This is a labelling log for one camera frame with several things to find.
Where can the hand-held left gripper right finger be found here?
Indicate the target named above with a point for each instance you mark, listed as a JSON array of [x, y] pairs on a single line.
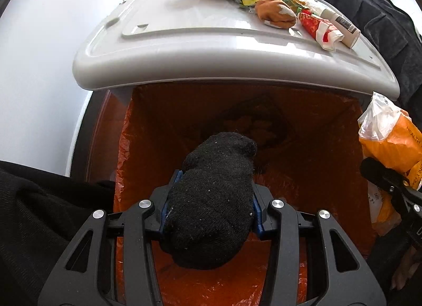
[[257, 208]]

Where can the person's black clothing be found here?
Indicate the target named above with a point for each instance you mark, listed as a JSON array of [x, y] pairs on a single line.
[[39, 220]]

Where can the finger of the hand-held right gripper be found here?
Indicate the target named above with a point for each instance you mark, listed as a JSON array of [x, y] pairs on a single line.
[[382, 177]]

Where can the beige tube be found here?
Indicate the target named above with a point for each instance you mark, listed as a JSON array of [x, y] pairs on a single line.
[[346, 28]]

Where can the dark grey blanket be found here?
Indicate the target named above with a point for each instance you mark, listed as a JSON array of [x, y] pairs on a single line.
[[372, 5]]

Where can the orange plastic shopping bag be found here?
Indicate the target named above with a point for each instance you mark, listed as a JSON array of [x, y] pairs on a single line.
[[392, 147]]

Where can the white bin lid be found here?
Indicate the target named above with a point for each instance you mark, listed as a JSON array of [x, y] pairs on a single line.
[[184, 52]]

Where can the yellow wrapper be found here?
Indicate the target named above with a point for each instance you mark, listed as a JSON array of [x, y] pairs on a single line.
[[296, 0]]

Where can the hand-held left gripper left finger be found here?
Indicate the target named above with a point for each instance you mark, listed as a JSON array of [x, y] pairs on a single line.
[[164, 217]]

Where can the black knitted sock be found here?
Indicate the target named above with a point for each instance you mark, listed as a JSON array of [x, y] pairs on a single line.
[[211, 200]]

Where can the red white wrapper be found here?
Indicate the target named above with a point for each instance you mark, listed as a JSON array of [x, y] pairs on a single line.
[[313, 25]]

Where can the dark trash bin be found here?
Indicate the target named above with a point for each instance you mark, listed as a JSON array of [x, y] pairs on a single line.
[[99, 134]]

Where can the person's right hand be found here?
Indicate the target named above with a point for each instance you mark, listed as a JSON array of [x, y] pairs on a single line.
[[410, 266]]

